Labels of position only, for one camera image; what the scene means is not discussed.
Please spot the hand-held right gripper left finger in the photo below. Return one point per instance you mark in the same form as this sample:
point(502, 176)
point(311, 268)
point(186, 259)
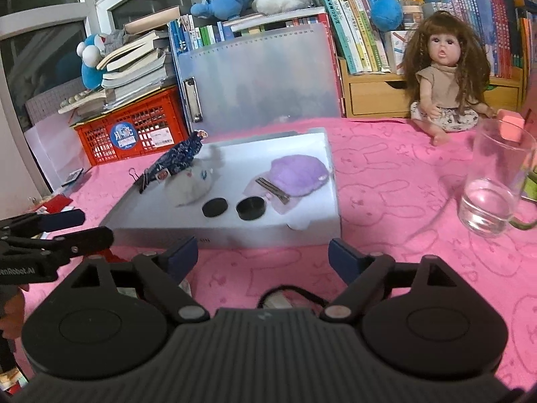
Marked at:
point(184, 258)

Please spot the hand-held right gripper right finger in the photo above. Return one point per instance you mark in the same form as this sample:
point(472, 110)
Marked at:
point(344, 260)

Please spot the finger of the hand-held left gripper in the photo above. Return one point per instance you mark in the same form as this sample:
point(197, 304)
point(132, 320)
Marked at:
point(63, 218)
point(84, 241)

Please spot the black round lid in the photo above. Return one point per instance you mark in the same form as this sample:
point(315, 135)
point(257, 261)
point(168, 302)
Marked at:
point(216, 208)

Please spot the white fluffy plush toy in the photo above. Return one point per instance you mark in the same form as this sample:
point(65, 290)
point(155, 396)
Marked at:
point(191, 187)

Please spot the clear plastic sleeve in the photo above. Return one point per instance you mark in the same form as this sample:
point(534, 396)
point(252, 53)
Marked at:
point(293, 203)

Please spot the black round tin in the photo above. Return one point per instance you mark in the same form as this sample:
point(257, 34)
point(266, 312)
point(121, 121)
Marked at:
point(250, 209)

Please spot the purple plush toy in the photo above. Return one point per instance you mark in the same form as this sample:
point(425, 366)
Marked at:
point(298, 174)

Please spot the metal hair clip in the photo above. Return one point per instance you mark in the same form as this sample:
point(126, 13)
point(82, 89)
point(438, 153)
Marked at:
point(272, 189)

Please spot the white cardboard box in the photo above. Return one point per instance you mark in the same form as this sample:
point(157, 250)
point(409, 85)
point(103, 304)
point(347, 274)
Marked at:
point(251, 155)

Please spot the person's left hand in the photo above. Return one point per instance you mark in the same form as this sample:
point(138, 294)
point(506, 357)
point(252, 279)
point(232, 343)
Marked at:
point(14, 315)

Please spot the red booklet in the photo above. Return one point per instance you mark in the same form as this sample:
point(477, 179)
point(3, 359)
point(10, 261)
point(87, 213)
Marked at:
point(56, 205)

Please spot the leaning white paper sheets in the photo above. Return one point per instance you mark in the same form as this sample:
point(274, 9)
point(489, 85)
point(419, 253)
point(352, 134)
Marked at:
point(46, 155)

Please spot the pink rabbit print blanket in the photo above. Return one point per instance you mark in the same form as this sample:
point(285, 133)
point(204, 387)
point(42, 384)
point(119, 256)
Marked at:
point(398, 218)

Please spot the red plastic crate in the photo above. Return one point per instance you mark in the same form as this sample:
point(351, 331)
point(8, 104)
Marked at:
point(96, 142)

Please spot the black binder clip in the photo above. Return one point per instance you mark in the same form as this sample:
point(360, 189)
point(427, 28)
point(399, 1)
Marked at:
point(142, 181)

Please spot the grey grid cutting mat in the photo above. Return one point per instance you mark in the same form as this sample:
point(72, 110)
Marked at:
point(46, 100)

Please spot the blue white cat plush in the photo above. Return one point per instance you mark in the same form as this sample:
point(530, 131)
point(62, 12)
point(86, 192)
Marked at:
point(90, 63)

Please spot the glass mug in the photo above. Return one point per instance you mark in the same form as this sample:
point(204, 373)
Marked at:
point(491, 193)

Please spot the wooden drawer organizer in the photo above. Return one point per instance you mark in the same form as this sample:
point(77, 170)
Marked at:
point(377, 96)

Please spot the stack of books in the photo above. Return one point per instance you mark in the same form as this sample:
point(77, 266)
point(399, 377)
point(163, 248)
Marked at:
point(134, 67)

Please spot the grey plush toy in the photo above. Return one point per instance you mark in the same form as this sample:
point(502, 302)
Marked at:
point(115, 37)

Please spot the translucent plastic file case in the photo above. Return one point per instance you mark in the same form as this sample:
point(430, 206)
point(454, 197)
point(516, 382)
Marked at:
point(260, 84)

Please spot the green toy package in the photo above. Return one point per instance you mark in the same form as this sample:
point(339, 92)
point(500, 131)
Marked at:
point(530, 184)

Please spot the brown haired doll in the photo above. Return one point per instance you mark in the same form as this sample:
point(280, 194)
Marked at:
point(440, 79)

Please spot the pink board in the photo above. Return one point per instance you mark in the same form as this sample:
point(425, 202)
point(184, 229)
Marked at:
point(512, 128)

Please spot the row of thin paperbacks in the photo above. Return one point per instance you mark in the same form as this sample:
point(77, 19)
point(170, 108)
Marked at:
point(209, 35)

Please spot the row of upright books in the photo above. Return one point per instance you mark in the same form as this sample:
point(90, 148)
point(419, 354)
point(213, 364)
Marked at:
point(356, 29)

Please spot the blue round plush toy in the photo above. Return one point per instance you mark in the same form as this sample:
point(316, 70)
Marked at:
point(386, 10)

